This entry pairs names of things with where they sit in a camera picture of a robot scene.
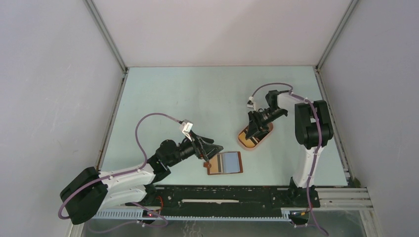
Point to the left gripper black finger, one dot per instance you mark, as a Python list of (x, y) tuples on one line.
[(210, 150), (197, 139)]

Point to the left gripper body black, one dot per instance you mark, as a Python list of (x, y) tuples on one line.
[(185, 150)]

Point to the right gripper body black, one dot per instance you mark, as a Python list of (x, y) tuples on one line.
[(267, 116)]

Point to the pink oval tray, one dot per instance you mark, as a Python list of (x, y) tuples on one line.
[(261, 142)]

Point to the brown leather card holder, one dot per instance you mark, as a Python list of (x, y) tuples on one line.
[(232, 163)]

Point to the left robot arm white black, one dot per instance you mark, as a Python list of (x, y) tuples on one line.
[(93, 190)]

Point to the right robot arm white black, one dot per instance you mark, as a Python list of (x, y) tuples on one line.
[(312, 128)]

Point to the stack of striped credit cards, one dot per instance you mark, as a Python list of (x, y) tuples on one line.
[(252, 142)]

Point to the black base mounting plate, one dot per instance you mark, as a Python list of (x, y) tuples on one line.
[(224, 201)]

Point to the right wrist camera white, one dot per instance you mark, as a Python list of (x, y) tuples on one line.
[(251, 104)]

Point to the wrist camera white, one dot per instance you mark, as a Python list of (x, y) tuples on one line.
[(186, 127), (251, 104)]

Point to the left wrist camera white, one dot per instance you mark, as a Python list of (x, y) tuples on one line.
[(186, 127)]

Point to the aluminium frame post right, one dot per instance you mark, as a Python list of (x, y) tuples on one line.
[(338, 31)]

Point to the aluminium frame post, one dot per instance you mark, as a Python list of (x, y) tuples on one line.
[(338, 31), (101, 25)]

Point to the aluminium frame post left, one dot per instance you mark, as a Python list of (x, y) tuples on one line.
[(101, 25)]

